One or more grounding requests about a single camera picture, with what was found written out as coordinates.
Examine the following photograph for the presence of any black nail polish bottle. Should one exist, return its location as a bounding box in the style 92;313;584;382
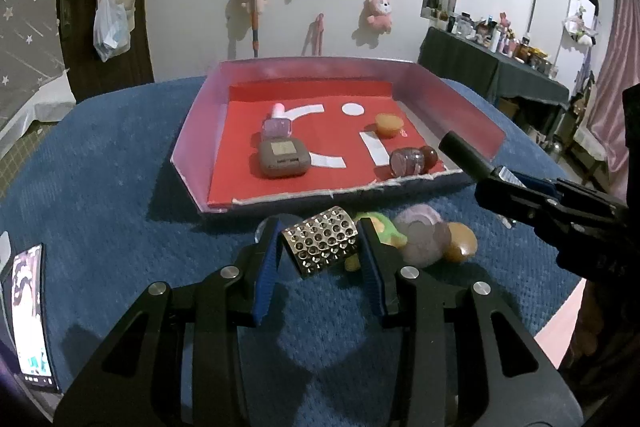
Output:
439;130;526;188

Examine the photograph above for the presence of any white cabinet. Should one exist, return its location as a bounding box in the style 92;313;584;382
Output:
527;0;598;88

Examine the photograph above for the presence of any blue fleece blanket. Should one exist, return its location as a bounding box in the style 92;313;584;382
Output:
0;77;601;427

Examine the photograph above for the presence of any row of cosmetic bottles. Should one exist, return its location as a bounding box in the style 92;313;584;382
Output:
442;11;560;78

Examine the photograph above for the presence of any pink cardboard box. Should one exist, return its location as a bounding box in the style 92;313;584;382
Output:
171;56;507;222

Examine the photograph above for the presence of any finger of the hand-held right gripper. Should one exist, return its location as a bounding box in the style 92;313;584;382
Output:
510;174;628;220
474;179;631;268

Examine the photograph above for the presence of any glitter bottle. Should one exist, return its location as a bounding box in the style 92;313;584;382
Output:
389;145;440;178

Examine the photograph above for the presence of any green hooded capybara figure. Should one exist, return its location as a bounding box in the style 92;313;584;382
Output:
345;212;408;272

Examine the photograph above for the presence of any purple round case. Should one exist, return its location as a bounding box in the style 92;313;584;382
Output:
395;203;453;269

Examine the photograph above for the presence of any pink curtain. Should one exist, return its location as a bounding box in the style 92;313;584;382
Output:
585;0;640;178

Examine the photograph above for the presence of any studded silver metal cylinder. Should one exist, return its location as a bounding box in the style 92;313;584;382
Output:
281;206;362;280

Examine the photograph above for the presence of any amber round soap disc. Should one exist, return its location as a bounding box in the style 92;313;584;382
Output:
375;113;405;138
445;222;478;264

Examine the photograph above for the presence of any orange mop handle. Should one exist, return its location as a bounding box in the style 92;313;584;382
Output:
250;0;262;58

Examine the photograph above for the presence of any smartphone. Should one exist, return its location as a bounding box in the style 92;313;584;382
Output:
10;243;61;395

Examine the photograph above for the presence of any star print curtain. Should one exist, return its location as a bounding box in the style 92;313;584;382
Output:
0;0;76;148

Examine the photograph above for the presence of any dark cloth covered table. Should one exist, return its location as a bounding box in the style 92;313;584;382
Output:
417;27;571;118

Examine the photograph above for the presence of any white hanging pouch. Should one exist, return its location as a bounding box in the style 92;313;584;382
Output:
562;4;598;45

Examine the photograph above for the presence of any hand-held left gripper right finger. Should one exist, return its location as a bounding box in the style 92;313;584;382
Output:
356;217;586;427

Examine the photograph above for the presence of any dark wooden door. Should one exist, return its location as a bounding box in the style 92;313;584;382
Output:
55;0;155;105

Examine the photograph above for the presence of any purple nail polish bottle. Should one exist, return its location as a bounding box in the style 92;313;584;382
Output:
262;103;293;138

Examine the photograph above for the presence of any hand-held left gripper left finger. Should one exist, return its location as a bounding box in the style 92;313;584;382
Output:
52;216;281;427

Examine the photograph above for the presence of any metal door handle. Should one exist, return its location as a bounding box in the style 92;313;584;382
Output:
56;0;83;40

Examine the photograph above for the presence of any white plastic bag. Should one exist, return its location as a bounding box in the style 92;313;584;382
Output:
93;0;132;62

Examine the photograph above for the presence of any pink bear plush toy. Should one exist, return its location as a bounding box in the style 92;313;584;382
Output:
362;0;393;32

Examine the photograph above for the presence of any white charger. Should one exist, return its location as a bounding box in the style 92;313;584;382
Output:
0;231;13;278

